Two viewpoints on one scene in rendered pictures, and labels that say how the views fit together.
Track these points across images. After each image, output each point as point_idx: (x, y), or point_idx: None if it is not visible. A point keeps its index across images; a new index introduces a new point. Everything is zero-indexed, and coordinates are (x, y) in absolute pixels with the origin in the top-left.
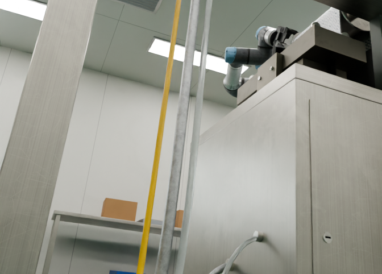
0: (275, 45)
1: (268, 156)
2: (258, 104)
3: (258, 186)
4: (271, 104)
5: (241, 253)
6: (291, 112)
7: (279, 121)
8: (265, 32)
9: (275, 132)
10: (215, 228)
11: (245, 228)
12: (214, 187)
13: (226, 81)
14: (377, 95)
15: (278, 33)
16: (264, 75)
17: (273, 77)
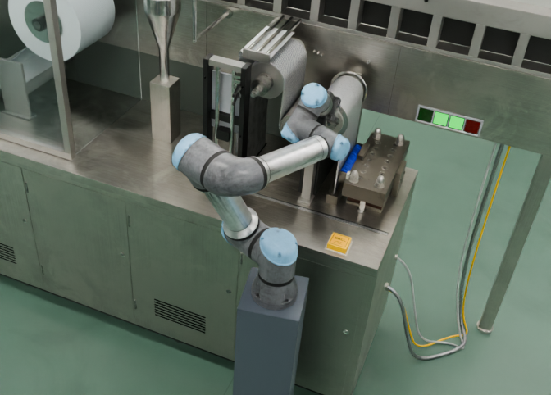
0: (332, 120)
1: (403, 221)
2: (407, 199)
3: (398, 238)
4: (410, 195)
5: (389, 274)
6: (412, 195)
7: (409, 202)
8: (330, 101)
9: (407, 207)
10: (382, 286)
11: (392, 261)
12: (385, 269)
13: (273, 179)
14: None
15: (336, 106)
16: (401, 178)
17: (403, 177)
